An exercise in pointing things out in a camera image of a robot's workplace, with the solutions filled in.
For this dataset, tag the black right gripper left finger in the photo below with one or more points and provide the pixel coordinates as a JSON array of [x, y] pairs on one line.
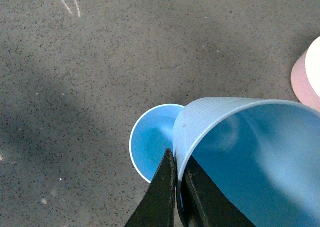
[[157, 208]]

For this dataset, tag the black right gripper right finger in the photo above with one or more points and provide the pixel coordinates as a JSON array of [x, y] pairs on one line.
[[203, 204]]

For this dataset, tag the blue cup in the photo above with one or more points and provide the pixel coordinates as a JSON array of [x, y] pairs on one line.
[[264, 155], [151, 136]]

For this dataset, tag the pink bowl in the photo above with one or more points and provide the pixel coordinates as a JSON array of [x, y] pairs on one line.
[[305, 76]]

